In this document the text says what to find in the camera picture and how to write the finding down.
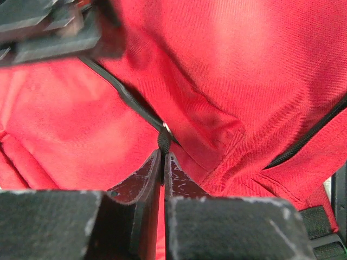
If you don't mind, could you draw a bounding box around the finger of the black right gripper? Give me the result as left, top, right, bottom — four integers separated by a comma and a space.
1, 1, 76, 33
1, 1, 125, 67

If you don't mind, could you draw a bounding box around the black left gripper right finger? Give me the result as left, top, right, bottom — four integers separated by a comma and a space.
164, 153, 314, 259

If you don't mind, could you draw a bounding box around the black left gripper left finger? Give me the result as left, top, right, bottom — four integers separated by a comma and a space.
1, 150, 161, 259

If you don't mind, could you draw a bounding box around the red backpack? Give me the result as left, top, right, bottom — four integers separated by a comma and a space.
1, 1, 346, 259

